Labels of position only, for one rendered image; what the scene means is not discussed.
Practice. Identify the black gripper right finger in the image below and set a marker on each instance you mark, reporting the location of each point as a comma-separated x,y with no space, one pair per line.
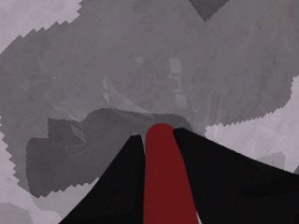
230,188

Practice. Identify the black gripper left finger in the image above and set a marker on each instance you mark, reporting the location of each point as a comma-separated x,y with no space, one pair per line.
117,197

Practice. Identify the red peg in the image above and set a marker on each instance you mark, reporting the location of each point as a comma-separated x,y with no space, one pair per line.
168,195

